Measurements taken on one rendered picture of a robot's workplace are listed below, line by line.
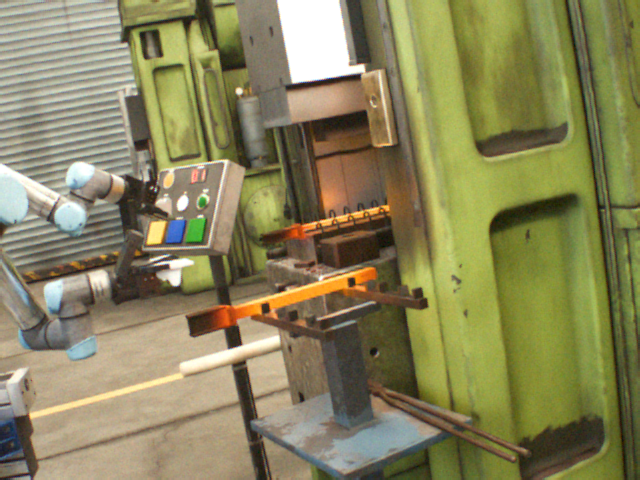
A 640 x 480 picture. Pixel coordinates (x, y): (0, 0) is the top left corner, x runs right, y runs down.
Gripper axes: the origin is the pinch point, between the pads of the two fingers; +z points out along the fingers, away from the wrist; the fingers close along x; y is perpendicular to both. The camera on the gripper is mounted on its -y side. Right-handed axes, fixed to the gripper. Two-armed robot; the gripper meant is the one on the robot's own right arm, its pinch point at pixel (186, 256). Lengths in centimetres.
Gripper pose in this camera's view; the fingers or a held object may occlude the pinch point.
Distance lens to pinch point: 198.8
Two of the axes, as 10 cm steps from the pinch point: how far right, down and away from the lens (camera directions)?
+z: 9.0, -2.2, 3.7
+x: 3.9, 0.7, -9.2
